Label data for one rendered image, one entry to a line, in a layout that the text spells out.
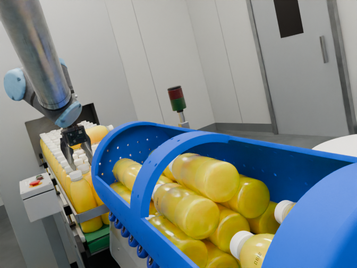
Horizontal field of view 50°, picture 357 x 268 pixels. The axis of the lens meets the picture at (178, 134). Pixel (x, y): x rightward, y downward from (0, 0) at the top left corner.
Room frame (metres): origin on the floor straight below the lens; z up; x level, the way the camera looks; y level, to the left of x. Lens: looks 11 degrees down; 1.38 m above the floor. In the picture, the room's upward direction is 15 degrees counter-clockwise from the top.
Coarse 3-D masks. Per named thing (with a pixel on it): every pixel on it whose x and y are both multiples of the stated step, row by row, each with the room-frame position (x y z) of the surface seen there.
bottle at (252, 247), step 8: (248, 240) 0.44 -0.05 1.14; (256, 240) 0.43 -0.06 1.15; (264, 240) 0.42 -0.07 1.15; (240, 248) 0.46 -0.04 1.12; (248, 248) 0.43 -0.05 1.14; (256, 248) 0.41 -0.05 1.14; (264, 248) 0.40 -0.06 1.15; (240, 256) 0.44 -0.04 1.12; (248, 256) 0.42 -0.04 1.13; (256, 256) 0.40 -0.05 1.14; (264, 256) 0.40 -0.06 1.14; (248, 264) 0.41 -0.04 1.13; (256, 264) 0.40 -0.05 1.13
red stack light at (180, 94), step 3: (171, 90) 1.63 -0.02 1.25; (174, 90) 1.62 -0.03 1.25; (177, 90) 1.63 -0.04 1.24; (180, 90) 1.63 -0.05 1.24; (168, 93) 1.64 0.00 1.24; (171, 93) 1.63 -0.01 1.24; (174, 93) 1.62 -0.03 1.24; (177, 93) 1.63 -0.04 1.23; (180, 93) 1.63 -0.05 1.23; (171, 96) 1.63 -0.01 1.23; (174, 96) 1.63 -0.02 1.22; (177, 96) 1.63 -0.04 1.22; (180, 96) 1.63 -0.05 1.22; (171, 99) 1.64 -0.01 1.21
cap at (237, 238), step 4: (240, 232) 0.48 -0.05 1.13; (244, 232) 0.48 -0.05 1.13; (248, 232) 0.48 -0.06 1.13; (236, 236) 0.48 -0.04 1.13; (240, 236) 0.47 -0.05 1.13; (244, 236) 0.47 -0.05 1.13; (232, 240) 0.48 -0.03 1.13; (236, 240) 0.47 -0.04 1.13; (240, 240) 0.47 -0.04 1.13; (232, 244) 0.47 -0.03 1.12; (236, 244) 0.47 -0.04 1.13; (232, 248) 0.47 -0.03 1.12; (236, 248) 0.46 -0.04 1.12; (232, 252) 0.47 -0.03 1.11; (236, 252) 0.46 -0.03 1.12; (236, 256) 0.47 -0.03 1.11
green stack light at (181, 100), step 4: (172, 100) 1.63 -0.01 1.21; (176, 100) 1.63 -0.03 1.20; (180, 100) 1.63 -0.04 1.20; (184, 100) 1.65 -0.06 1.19; (172, 104) 1.64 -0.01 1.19; (176, 104) 1.63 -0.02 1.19; (180, 104) 1.63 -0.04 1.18; (184, 104) 1.64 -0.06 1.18; (172, 108) 1.65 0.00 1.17; (176, 108) 1.63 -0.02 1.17; (180, 108) 1.62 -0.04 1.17
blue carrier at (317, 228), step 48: (144, 144) 1.12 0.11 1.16; (192, 144) 0.68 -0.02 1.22; (240, 144) 0.72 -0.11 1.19; (96, 192) 1.06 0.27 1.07; (144, 192) 0.64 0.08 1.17; (288, 192) 0.67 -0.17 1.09; (336, 192) 0.32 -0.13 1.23; (144, 240) 0.62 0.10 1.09; (288, 240) 0.31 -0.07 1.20; (336, 240) 0.28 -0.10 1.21
